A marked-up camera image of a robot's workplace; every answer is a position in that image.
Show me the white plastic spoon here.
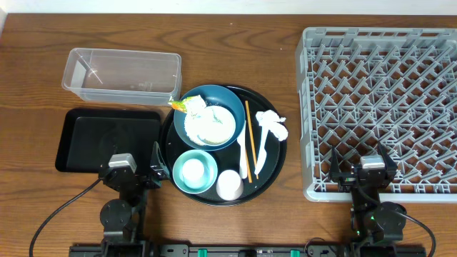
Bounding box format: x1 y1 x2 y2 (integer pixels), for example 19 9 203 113
236 124 248 179

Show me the foil snack wrapper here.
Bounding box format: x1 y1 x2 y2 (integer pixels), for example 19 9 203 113
169 96 196 114

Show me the round black serving tray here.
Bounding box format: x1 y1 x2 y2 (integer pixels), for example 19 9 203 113
159 86 287 206

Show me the light blue cup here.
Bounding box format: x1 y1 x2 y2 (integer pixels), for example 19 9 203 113
182 158 205 187

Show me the white tissue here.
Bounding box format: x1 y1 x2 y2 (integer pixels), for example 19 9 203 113
256 110 288 141

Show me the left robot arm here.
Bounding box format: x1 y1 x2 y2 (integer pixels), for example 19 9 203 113
99 142 170 257

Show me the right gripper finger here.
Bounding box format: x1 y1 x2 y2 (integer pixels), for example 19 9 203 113
378 143 398 175
328 146 341 181

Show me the light blue plastic knife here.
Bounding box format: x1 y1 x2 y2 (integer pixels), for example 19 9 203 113
254 126 268 178

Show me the teal green bowl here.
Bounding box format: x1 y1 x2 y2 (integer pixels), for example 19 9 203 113
172 150 218 194

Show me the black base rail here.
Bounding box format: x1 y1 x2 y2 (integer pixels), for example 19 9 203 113
69 243 428 257

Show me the clear plastic waste bin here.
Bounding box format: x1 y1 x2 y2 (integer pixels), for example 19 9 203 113
61 48 181 106

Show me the wooden chopstick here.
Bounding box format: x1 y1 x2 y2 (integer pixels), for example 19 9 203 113
245 151 253 183
245 100 257 169

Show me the black rectangular tray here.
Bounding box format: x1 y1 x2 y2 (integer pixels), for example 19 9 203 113
55 109 161 173

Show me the light blue small bowl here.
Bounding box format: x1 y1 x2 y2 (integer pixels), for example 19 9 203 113
207 106 236 146

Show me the grey dishwasher rack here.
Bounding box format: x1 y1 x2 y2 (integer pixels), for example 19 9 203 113
295 27 456 203

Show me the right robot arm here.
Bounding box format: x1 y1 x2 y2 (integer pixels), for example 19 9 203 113
329 144 406 256

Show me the dark blue bowl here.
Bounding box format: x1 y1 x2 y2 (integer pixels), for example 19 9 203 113
174 85 246 151

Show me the white napkin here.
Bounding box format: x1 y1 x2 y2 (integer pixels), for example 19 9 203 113
182 95 224 146

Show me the pink cup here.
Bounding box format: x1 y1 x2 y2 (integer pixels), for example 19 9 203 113
216 170 243 201

